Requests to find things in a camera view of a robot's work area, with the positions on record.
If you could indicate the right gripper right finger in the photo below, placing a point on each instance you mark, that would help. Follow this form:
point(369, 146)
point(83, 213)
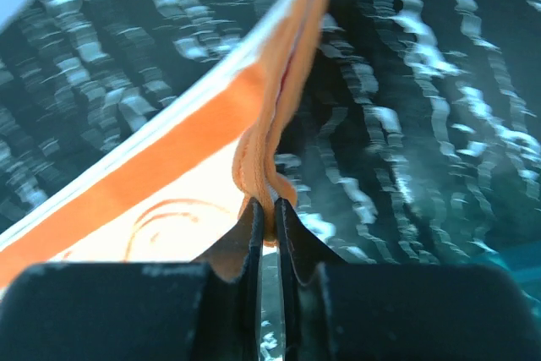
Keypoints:
point(335, 310)

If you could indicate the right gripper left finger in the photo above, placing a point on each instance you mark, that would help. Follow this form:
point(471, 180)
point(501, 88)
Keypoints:
point(203, 310)

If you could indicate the blue translucent plastic tray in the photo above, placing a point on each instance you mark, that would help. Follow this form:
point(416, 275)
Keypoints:
point(522, 263)

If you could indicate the orange cartoon print towel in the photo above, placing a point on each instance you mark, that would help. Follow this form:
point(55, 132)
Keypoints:
point(181, 182)

